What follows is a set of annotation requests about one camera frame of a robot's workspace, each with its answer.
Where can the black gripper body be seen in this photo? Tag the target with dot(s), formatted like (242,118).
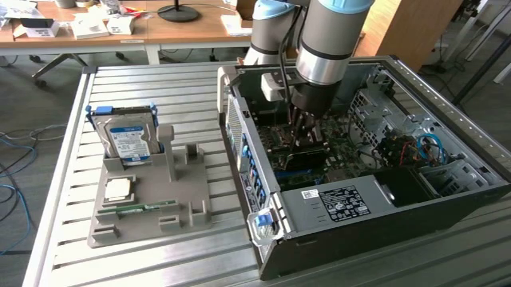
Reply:
(316,98)

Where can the green graphics card black heatsink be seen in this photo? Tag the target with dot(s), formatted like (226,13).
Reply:
(306,160)

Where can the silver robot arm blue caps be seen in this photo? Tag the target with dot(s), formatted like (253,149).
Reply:
(328,36)

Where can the metal CPU socket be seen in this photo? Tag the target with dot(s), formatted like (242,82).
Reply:
(280,136)

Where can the green motherboard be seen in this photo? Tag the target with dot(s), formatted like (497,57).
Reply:
(348,155)

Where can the silver perforated drive cage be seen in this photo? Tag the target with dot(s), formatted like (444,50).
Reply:
(372,119)

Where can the blue expansion slot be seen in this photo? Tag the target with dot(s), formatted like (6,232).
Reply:
(294,173)

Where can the silver chipset heatsink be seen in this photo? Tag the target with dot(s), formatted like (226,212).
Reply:
(337,176)

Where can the silver power supply unit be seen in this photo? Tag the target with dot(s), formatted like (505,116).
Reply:
(344,203)

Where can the white paper stack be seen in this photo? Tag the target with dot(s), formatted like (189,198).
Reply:
(236,25)

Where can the blue case latch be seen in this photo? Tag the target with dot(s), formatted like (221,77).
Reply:
(264,221)

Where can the silver disk bay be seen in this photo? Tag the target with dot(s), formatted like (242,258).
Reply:
(456,179)

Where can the grey parts rack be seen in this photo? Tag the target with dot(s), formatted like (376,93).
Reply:
(160,185)

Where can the black open PC case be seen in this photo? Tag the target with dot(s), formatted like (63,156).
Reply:
(360,248)

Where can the hard disk in blue caddy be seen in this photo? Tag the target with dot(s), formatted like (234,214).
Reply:
(126,140)

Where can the black metal pole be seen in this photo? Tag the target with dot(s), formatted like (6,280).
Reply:
(485,64)

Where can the black round lamp base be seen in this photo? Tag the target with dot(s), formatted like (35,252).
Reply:
(178,15)

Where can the green RAM stick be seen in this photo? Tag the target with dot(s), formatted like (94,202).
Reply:
(135,207)

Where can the silver CPU chip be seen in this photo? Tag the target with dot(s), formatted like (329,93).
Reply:
(118,189)

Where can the small white labelled box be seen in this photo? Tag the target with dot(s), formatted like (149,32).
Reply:
(119,27)

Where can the white flat open carton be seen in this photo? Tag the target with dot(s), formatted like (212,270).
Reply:
(90,31)

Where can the grey cup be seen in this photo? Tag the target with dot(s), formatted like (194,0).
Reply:
(65,3)

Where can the white box black flap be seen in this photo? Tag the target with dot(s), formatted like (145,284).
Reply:
(41,31)

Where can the printed paper sheets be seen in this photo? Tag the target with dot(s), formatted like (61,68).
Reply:
(21,10)

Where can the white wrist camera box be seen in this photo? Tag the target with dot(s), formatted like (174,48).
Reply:
(274,86)

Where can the wooden desk white frame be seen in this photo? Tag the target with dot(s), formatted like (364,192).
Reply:
(65,42)
(208,30)

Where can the grey caster leg frame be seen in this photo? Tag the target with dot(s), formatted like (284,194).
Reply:
(47,65)

